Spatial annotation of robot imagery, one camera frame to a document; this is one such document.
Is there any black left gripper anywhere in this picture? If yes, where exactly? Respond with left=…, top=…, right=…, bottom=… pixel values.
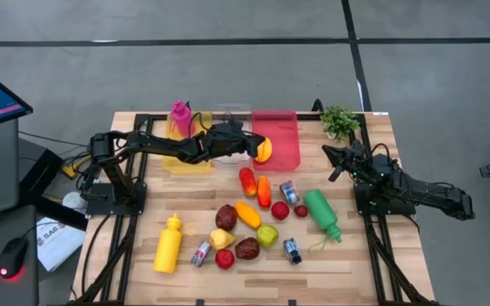
left=197, top=122, right=267, bottom=163

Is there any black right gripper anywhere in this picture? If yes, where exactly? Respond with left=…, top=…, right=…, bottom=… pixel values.
left=321, top=139, right=385, bottom=183

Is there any yellow toy bell pepper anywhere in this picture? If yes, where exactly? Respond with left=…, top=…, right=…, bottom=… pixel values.
left=254, top=136, right=274, bottom=164

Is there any red toy bell pepper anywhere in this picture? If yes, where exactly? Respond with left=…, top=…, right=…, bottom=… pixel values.
left=238, top=167, right=258, bottom=197

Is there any orange-red toy bell pepper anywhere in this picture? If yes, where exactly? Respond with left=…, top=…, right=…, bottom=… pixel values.
left=256, top=175, right=273, bottom=209

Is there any green plastic squeeze bottle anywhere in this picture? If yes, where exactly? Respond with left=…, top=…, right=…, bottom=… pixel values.
left=303, top=189, right=343, bottom=252

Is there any tin can blue red label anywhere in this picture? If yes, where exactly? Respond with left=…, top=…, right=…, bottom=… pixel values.
left=278, top=179, right=301, bottom=207

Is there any dark red wrinkled toy apple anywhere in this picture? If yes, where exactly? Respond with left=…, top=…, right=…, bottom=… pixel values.
left=214, top=204, right=238, bottom=233
left=234, top=236, right=261, bottom=261

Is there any pink plastic squeeze bottle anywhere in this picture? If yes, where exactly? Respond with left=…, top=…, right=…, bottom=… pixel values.
left=170, top=99, right=193, bottom=138

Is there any red translucent plastic bin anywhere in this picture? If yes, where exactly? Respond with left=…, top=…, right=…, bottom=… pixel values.
left=251, top=110, right=302, bottom=173

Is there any clear plastic bin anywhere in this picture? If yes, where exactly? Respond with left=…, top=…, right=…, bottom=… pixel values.
left=210, top=103, right=254, bottom=170

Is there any small potted green plant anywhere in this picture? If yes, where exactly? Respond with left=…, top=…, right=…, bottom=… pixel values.
left=319, top=104, right=362, bottom=144

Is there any orange-yellow toy bell pepper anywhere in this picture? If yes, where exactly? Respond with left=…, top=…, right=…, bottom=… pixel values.
left=234, top=201, right=263, bottom=230

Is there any yellow translucent plastic bin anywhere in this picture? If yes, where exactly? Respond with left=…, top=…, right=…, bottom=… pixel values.
left=162, top=110, right=214, bottom=174

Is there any green toy apple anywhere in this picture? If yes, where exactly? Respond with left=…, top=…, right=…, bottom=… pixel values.
left=256, top=224, right=280, bottom=249

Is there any tin can dark blue label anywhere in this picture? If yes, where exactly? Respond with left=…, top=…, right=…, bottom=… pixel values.
left=282, top=237, right=303, bottom=266

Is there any yellow toy pear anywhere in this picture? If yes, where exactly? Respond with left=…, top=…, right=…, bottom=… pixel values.
left=209, top=228, right=237, bottom=251

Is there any tin can red white label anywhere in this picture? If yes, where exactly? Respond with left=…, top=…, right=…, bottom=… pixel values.
left=190, top=241, right=212, bottom=268

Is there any yellow plastic squeeze bottle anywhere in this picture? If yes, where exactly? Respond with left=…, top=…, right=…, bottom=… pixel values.
left=153, top=212, right=197, bottom=275

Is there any yellow plug connector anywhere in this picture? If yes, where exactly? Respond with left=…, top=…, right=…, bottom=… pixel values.
left=61, top=156, right=91, bottom=179

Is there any white round roll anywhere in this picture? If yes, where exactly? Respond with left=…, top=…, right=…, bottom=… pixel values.
left=62, top=190, right=88, bottom=213

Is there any white printed paper booklet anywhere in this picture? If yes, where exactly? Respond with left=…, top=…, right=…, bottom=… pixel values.
left=36, top=216, right=87, bottom=273

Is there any black computer mouse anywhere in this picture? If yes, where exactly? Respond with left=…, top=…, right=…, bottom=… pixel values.
left=0, top=236, right=29, bottom=281

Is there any dark side desk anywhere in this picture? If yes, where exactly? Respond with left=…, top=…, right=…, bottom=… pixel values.
left=0, top=204, right=40, bottom=306

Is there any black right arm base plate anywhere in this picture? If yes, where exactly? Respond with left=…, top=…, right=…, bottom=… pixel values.
left=353, top=181, right=417, bottom=217

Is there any black aluminium table frame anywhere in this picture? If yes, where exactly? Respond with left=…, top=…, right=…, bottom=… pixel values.
left=64, top=112, right=442, bottom=306

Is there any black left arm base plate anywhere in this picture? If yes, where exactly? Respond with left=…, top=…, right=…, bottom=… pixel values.
left=85, top=182, right=148, bottom=217

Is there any black floor cable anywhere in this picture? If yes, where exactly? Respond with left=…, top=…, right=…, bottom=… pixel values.
left=81, top=214, right=114, bottom=298

